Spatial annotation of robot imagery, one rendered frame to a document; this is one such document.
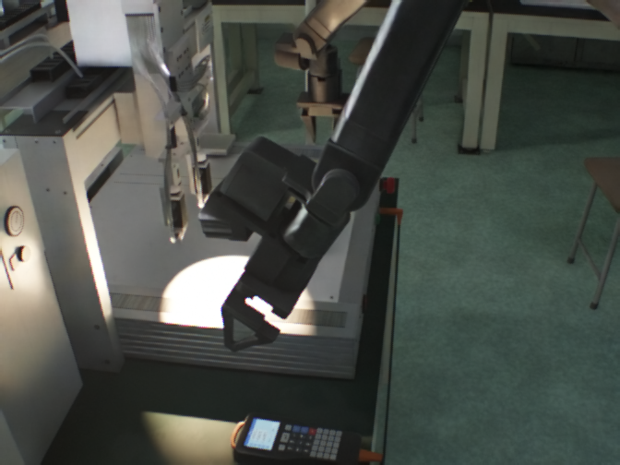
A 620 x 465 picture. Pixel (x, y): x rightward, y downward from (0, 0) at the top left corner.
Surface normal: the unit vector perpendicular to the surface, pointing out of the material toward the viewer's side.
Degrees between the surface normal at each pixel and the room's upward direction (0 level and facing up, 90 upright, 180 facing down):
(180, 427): 0
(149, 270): 0
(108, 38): 90
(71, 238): 90
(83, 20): 90
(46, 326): 90
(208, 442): 0
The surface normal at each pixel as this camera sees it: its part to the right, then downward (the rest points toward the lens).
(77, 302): -0.14, 0.55
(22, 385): 0.99, 0.07
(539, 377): -0.01, -0.83
